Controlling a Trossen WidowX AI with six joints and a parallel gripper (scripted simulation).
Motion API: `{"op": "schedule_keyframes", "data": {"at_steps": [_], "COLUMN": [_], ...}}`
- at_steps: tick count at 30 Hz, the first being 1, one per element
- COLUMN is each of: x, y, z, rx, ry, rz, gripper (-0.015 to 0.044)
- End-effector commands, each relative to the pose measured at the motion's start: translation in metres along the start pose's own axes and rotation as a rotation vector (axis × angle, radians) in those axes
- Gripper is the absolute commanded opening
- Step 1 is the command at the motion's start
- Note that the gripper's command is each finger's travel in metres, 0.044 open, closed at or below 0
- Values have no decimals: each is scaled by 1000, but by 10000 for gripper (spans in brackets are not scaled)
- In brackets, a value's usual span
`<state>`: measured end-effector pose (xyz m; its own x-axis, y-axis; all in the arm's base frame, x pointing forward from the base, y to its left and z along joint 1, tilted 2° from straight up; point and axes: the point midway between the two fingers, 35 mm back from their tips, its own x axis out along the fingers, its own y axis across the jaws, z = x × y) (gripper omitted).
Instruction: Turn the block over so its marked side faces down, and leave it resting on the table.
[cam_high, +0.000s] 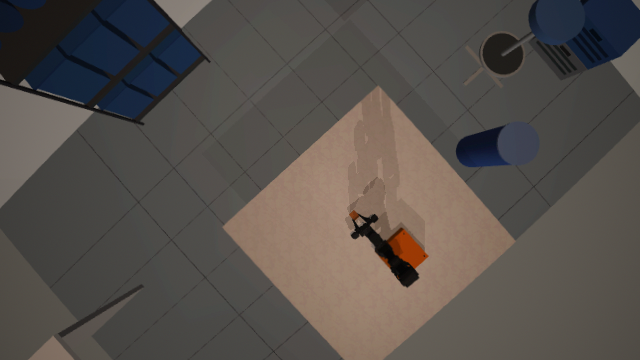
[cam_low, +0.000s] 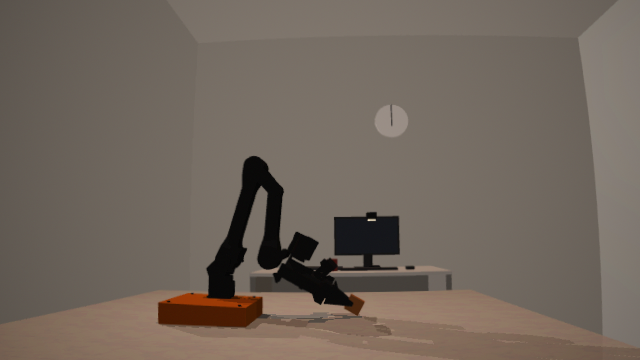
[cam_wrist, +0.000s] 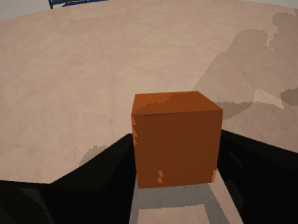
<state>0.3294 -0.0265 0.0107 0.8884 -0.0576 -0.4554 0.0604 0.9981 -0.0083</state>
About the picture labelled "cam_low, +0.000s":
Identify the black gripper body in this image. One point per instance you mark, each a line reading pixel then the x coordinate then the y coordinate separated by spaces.
pixel 318 288

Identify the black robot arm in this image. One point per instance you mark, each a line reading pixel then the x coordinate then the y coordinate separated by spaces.
pixel 231 253

